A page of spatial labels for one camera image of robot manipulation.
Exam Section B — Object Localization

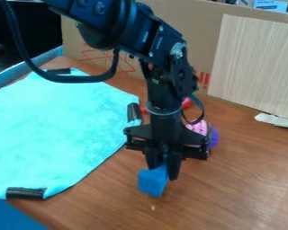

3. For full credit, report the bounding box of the black cable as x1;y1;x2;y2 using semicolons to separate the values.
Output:
0;0;122;84

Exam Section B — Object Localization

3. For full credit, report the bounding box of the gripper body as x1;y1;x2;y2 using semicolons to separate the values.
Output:
121;111;213;162

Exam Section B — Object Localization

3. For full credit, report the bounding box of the pink and purple toy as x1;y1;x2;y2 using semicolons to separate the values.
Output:
181;119;221;149

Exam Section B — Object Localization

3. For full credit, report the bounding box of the cardboard box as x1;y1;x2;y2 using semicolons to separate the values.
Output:
59;0;288;97

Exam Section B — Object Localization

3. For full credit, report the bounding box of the blue box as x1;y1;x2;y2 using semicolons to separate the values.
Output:
136;164;171;198

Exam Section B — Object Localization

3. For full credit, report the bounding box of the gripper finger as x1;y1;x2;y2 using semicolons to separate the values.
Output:
144;148;168;173
166;151;183;181

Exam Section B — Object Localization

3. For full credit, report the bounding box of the cyan cloth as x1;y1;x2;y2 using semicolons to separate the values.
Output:
0;67;143;201

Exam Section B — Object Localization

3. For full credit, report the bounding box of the white board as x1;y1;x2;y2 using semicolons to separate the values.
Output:
206;13;288;121

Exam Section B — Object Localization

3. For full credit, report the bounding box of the white paper scrap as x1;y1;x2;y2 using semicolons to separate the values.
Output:
253;112;288;130

